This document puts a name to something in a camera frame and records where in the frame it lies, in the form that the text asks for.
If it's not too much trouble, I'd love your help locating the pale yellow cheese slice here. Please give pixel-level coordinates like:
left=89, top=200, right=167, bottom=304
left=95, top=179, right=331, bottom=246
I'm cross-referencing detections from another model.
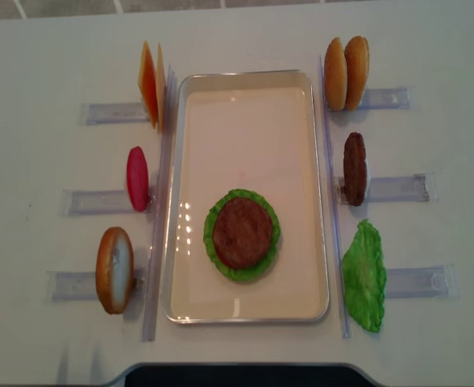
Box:
left=156, top=44, right=167, bottom=133

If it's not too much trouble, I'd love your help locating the brown meat patty on tray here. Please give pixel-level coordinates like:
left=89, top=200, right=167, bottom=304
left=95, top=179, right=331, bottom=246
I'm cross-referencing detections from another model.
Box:
left=212, top=198, right=272, bottom=269

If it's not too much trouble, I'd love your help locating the green lettuce leaf on tray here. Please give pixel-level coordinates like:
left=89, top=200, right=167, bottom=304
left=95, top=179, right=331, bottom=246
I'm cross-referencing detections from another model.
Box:
left=203, top=189, right=281, bottom=282

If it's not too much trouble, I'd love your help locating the red tomato slice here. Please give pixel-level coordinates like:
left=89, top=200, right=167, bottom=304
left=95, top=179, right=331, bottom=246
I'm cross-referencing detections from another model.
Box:
left=126, top=146, right=149, bottom=212

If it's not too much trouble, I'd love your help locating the upright brown meat patty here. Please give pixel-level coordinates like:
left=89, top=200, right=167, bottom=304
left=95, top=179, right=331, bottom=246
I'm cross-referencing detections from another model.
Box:
left=343, top=132, right=368, bottom=206

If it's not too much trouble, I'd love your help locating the clear holder for tomato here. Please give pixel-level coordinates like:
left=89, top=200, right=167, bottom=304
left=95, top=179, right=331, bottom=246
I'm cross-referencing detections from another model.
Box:
left=59, top=189, right=136, bottom=216

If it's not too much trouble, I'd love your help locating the bread slice with white face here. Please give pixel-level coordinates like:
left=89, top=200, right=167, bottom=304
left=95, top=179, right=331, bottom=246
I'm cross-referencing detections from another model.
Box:
left=95, top=227, right=134, bottom=314

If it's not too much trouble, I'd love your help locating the orange cheese slice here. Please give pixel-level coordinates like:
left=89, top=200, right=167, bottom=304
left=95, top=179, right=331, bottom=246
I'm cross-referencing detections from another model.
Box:
left=138, top=41, right=158, bottom=128

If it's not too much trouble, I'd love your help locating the upright green lettuce leaf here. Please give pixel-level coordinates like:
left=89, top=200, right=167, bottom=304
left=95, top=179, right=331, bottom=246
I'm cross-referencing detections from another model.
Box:
left=342, top=219, right=387, bottom=333

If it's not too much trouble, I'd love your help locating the clear holder for bread slice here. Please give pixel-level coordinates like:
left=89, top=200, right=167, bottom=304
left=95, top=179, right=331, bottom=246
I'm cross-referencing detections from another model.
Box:
left=44, top=268, right=147, bottom=302

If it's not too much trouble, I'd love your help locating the clear holder for lettuce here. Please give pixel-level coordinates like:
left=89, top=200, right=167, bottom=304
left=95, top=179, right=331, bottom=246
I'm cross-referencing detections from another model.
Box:
left=385, top=264, right=459, bottom=299

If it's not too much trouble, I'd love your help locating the silver metal tray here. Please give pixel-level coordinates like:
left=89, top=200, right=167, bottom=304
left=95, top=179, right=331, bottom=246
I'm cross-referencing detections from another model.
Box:
left=161, top=70, right=330, bottom=324

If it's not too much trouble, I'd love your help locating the left golden bun half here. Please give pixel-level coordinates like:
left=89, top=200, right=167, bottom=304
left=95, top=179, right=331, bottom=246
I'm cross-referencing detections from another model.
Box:
left=323, top=37, right=347, bottom=111

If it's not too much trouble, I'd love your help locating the golden bun half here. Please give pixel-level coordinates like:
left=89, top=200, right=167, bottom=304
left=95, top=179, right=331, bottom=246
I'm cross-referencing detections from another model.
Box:
left=323, top=37, right=347, bottom=111
left=344, top=35, right=370, bottom=110

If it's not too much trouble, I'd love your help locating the clear holder for patty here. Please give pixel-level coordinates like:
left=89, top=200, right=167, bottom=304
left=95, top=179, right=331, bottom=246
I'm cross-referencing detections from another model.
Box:
left=363, top=173, right=438, bottom=203

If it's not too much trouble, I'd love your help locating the right golden bun half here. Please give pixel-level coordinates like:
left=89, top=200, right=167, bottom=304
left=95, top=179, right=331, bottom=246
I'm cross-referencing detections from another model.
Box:
left=344, top=35, right=370, bottom=110

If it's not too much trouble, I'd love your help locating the clear holder for buns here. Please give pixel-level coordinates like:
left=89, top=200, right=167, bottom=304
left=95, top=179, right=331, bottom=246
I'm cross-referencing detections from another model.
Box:
left=358, top=85, right=418, bottom=110

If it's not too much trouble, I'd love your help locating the black base at table edge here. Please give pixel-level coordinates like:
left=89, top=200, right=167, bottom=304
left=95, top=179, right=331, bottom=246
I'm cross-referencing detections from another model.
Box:
left=124, top=365, right=373, bottom=386

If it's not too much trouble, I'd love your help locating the left long clear plastic rail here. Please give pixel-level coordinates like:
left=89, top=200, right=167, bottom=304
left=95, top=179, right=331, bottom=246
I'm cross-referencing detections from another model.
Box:
left=142, top=66, right=177, bottom=342

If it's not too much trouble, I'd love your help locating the long clear plastic rail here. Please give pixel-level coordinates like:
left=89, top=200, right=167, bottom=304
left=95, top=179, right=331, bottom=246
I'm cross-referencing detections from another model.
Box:
left=142, top=66, right=177, bottom=342
left=318, top=56, right=350, bottom=339

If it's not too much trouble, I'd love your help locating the right long clear plastic rail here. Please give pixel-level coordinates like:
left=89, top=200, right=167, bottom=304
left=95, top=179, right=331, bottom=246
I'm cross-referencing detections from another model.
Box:
left=318, top=56, right=350, bottom=339

